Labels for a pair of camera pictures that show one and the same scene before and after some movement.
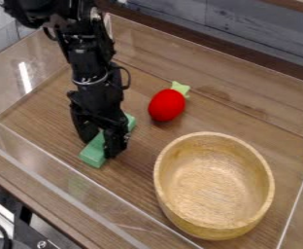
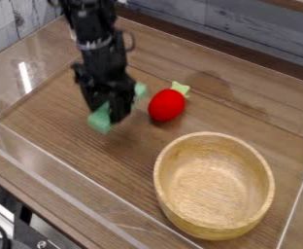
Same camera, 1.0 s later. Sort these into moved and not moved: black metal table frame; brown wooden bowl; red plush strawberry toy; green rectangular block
Moved: green rectangular block
Not moved: brown wooden bowl; black metal table frame; red plush strawberry toy
